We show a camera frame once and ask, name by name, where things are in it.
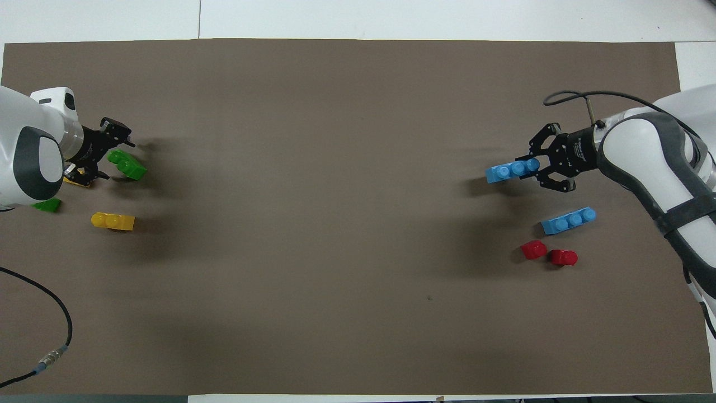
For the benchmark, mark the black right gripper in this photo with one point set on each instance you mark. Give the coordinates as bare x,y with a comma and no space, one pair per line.
576,152

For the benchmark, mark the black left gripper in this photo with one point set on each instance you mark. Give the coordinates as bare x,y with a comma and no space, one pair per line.
92,148

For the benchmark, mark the green two-stud toy brick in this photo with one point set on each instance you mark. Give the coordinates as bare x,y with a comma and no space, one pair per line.
49,206
131,168

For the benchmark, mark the blue three-stud toy brick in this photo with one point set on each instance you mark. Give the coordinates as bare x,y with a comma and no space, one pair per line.
565,223
506,172

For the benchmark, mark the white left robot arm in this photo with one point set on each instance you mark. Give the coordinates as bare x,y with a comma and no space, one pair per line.
28,140

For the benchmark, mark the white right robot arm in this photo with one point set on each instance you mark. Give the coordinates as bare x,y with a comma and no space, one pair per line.
643,145

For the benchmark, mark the yellow two-stud toy brick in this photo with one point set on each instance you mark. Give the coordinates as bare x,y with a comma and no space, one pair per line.
114,223
75,181

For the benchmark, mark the red one-stud toy brick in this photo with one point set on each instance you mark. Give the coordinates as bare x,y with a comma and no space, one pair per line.
564,257
532,250

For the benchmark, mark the brown table mat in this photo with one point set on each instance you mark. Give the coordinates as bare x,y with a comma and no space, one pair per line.
335,224

